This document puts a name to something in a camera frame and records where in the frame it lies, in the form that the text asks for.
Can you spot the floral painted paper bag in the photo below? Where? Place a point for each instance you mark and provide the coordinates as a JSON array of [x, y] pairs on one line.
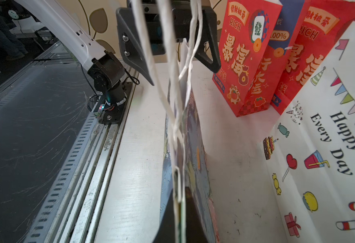
[[176, 157]]

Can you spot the red paper bag front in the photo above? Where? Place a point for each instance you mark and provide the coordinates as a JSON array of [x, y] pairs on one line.
[[256, 41]]

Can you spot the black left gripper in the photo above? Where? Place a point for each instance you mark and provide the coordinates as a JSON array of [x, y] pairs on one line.
[[166, 22]]

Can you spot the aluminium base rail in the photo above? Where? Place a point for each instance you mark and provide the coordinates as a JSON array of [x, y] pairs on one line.
[[73, 204]]

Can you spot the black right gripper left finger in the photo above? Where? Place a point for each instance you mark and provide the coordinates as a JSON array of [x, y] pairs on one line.
[[167, 229]]

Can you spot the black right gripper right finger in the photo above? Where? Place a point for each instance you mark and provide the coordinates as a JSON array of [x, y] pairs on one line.
[[195, 233]]

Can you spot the white Happy Every Day bag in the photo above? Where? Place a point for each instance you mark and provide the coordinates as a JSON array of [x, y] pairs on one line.
[[311, 157]]

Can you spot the red paper bag rear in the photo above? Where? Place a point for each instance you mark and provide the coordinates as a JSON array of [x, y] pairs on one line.
[[323, 25]]

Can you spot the red paper bag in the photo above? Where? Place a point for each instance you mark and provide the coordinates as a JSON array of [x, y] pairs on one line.
[[256, 41], [323, 25]]

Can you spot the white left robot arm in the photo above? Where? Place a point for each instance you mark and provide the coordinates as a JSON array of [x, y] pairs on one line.
[[102, 65]]

